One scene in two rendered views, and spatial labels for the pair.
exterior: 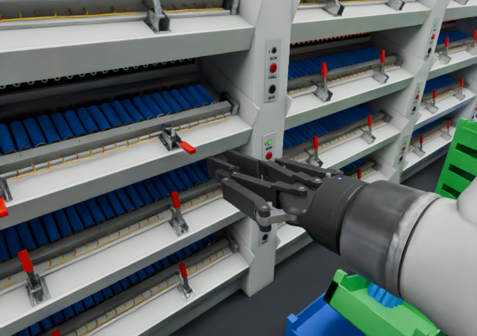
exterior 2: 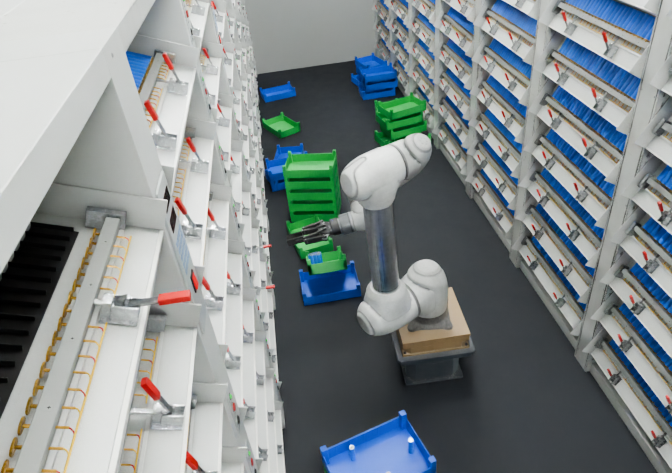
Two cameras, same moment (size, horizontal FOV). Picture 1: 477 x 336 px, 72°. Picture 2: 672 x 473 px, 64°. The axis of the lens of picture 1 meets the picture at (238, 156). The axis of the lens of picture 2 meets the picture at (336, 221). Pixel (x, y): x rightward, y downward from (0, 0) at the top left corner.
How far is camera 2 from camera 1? 202 cm
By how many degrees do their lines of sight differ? 48
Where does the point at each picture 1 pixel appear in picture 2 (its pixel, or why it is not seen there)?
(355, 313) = (323, 268)
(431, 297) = (360, 226)
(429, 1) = (244, 122)
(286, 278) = (277, 291)
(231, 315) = (278, 319)
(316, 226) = (335, 231)
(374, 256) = (349, 227)
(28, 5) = not seen: hidden behind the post
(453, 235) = (357, 216)
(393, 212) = (347, 219)
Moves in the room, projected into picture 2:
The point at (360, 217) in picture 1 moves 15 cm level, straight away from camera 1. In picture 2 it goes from (343, 223) to (323, 208)
